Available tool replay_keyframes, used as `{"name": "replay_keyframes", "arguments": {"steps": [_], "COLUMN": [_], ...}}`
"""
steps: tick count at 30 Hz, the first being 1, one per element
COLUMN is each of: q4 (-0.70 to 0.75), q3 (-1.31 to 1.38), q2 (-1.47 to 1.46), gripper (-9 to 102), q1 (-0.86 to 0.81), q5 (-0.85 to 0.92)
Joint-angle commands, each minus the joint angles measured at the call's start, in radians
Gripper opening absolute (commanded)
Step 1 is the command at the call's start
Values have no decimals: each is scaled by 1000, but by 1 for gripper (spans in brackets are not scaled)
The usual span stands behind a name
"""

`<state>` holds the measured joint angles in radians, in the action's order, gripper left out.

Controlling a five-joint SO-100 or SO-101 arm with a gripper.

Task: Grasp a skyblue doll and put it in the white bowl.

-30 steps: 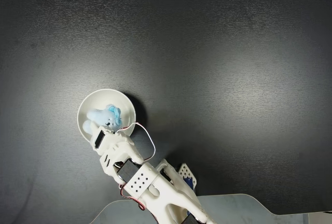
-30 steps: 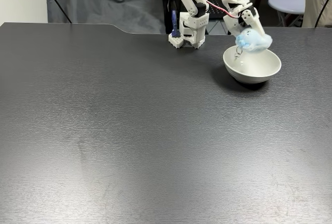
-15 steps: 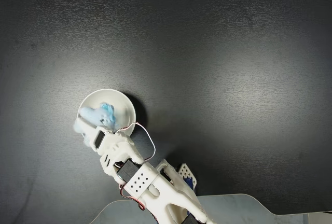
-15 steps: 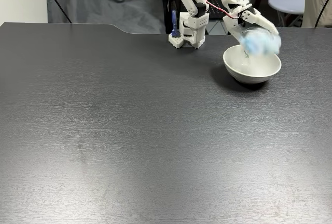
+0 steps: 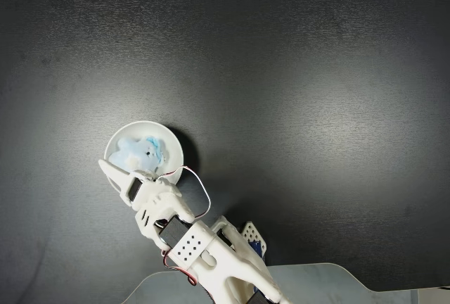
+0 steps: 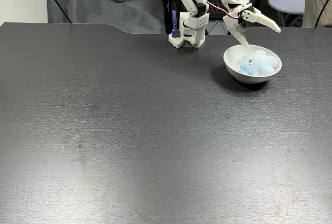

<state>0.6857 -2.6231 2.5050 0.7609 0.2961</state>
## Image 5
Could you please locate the skyblue plush doll keychain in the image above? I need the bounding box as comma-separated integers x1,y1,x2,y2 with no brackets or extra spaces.
108,136,167,175

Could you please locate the red black white arm cable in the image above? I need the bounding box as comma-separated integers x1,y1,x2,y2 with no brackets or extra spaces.
161,248,198,286

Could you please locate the white red gripper servo cable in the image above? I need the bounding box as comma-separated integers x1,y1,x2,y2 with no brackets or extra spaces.
156,165,212,219

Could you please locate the white ceramic bowl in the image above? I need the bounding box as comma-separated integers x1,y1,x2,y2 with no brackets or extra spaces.
104,120,184,193

